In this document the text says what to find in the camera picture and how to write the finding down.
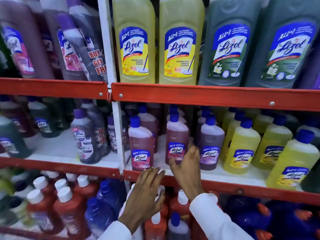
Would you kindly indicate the person's left hand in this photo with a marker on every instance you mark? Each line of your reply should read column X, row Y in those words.
column 142, row 197

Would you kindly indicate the large green cleaner bottle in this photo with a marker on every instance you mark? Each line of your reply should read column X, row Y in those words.
column 285, row 47
column 230, row 47

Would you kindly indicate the grey blue-capped cleaner bottle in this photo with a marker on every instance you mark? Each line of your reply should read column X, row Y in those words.
column 177, row 228

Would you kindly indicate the purple-capped bundled cleaner bottle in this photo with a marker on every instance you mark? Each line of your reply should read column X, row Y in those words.
column 100, row 132

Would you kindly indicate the blurred green bottles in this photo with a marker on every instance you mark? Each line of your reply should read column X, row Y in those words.
column 12, row 194

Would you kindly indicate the white shelf upright post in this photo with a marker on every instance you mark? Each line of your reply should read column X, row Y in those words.
column 107, row 34

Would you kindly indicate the group of red cleaner bottles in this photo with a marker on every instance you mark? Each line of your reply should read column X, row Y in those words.
column 67, row 209

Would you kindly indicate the small dark green cleaner bottle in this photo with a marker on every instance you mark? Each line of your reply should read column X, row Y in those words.
column 312, row 181
column 43, row 119
column 12, row 139

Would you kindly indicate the small purple blue-capped cleaner bottle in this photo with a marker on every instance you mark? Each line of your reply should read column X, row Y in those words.
column 203, row 117
column 211, row 144

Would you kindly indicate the blue orange-capped toilet cleaner bottle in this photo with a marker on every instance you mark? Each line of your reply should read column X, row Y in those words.
column 246, row 217
column 292, row 222

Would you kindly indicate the person's left thumb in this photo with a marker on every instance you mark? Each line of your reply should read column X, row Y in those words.
column 161, row 198

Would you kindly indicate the white shelf with red edge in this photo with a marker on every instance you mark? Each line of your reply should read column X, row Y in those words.
column 212, row 96
column 57, row 166
column 250, row 188
column 50, row 88

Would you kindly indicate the person's right hand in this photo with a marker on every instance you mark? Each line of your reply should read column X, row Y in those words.
column 188, row 174

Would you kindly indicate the person's right thumb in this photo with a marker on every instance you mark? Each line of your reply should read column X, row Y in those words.
column 174, row 167

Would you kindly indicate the purple-capped grey cleaner bottle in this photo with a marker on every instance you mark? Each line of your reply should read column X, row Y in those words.
column 112, row 134
column 85, row 142

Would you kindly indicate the large pink cleaner bottle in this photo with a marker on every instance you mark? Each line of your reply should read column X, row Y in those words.
column 22, row 47
column 67, row 54

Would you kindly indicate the person's left forearm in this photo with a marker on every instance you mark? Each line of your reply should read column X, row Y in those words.
column 117, row 232

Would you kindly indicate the person's right forearm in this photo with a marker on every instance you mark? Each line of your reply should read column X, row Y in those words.
column 215, row 219

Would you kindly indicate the large purple bundled cleaner bottle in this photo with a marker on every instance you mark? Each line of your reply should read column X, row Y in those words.
column 90, row 54

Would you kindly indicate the red white-capped cleaner bottle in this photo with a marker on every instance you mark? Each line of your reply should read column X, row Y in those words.
column 155, row 228
column 181, row 203
column 163, row 209

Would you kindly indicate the large yellow cleaner bottle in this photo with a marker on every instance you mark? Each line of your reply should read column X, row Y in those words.
column 181, row 24
column 133, row 27

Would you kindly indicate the group of small pink bottles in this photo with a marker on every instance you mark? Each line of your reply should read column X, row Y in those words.
column 141, row 144

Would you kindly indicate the small maroon cleaner bottle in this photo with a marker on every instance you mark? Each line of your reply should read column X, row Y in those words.
column 15, row 114

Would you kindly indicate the group of small yellow bottles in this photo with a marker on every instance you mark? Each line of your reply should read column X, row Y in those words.
column 275, row 147

